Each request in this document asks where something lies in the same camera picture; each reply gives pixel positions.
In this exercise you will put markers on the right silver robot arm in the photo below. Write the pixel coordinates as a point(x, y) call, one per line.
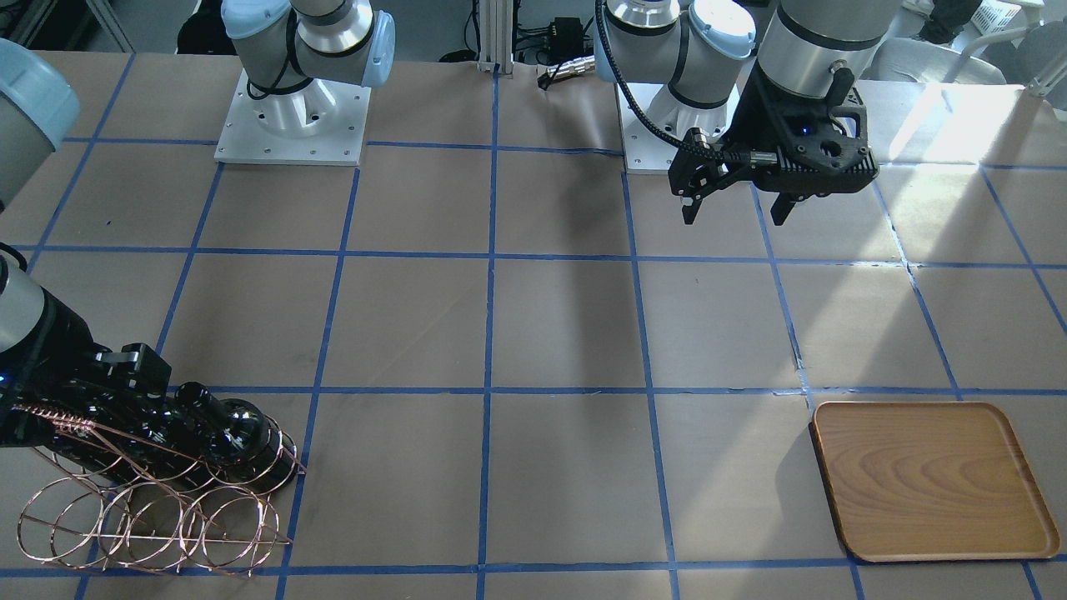
point(305, 64)

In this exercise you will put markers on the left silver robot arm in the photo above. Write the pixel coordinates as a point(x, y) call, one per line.
point(684, 64)

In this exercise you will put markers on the aluminium frame post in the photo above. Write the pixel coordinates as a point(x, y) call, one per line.
point(495, 30)

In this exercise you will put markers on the copper wire bottle rack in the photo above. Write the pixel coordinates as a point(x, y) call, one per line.
point(81, 522)

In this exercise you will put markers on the wooden tray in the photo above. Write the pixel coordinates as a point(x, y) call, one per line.
point(930, 482)

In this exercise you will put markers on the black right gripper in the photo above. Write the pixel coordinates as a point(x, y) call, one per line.
point(58, 398)

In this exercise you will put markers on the dark wine bottle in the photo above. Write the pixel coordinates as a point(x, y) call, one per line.
point(145, 440)
point(242, 445)

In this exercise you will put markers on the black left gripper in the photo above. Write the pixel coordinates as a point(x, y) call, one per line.
point(755, 121)

